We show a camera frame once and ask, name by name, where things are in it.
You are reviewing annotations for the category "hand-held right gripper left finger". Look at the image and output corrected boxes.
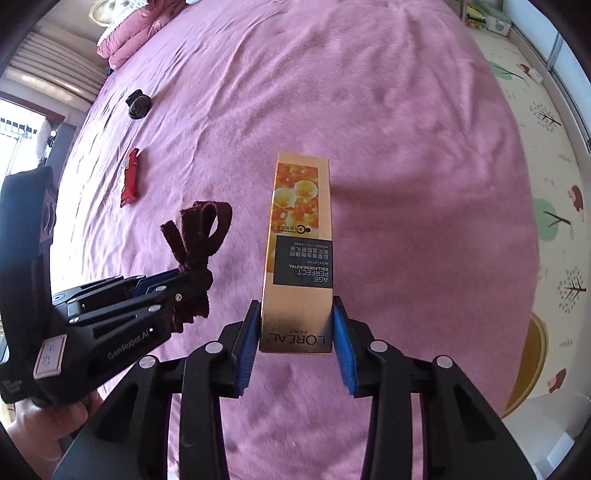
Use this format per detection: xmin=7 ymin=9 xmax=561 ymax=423
xmin=65 ymin=300 xmax=262 ymax=480

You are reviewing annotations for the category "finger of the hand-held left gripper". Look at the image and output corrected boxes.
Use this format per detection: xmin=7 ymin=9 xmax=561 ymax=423
xmin=52 ymin=271 xmax=183 ymax=305
xmin=67 ymin=269 xmax=214 ymax=326

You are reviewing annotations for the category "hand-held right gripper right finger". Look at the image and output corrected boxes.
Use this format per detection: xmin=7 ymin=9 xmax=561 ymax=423
xmin=330 ymin=295 xmax=527 ymax=480

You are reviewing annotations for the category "gold carton box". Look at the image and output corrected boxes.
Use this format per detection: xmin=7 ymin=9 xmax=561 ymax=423
xmin=259 ymin=154 xmax=334 ymax=356

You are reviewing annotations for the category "person's left hand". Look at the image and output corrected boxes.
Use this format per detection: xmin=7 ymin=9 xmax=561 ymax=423
xmin=9 ymin=390 xmax=103 ymax=457

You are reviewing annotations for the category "red snack wrapper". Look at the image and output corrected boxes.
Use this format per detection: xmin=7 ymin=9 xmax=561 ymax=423
xmin=120 ymin=148 xmax=142 ymax=208

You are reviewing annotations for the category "dark balled sock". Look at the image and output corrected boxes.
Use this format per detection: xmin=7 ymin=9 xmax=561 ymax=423
xmin=126 ymin=90 xmax=152 ymax=120

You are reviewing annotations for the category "bed with pink sheet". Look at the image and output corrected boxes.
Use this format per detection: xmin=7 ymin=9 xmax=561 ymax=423
xmin=44 ymin=0 xmax=541 ymax=480

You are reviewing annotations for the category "beige curtain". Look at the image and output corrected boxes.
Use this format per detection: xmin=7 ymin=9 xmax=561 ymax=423
xmin=4 ymin=32 xmax=108 ymax=101

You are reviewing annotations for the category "folded pink quilt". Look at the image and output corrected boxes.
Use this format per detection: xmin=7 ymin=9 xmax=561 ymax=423
xmin=96 ymin=0 xmax=185 ymax=70

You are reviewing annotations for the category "printed floor mat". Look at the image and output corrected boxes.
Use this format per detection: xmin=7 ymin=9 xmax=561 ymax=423
xmin=462 ymin=28 xmax=591 ymax=418

